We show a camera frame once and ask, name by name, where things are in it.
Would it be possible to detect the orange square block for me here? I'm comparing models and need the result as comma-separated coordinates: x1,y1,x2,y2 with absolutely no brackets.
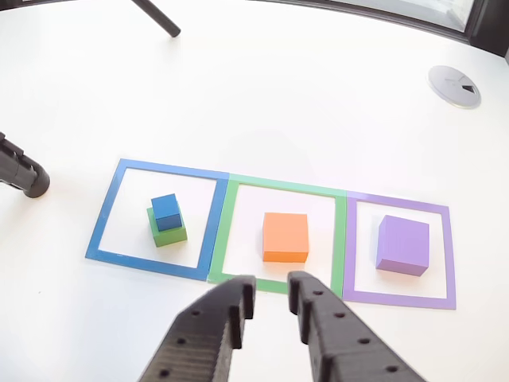
262,212,310,264

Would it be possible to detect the green square frame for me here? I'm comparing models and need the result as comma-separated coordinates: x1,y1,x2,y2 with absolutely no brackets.
206,173,348,299

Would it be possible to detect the small blue cube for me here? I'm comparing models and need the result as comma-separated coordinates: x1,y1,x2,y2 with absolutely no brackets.
150,193,183,232

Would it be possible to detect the purple square frame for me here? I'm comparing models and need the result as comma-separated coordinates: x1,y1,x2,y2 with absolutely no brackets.
341,190,457,310

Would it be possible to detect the purple square block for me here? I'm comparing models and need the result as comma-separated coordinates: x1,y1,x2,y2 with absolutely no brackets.
375,214,430,278

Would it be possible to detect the dark window post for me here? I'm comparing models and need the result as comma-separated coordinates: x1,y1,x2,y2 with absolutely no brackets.
464,0,509,64

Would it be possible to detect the blue square frame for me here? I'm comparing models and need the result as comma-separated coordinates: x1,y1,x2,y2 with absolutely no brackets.
84,158,231,282

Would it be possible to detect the black camera tripod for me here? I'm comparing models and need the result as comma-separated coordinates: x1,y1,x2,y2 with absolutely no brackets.
0,0,182,199

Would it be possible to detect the green square block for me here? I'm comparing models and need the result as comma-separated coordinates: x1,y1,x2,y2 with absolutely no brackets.
146,206,188,248

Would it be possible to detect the silver round cable grommet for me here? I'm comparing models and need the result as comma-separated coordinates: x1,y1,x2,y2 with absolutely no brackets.
427,65,482,109

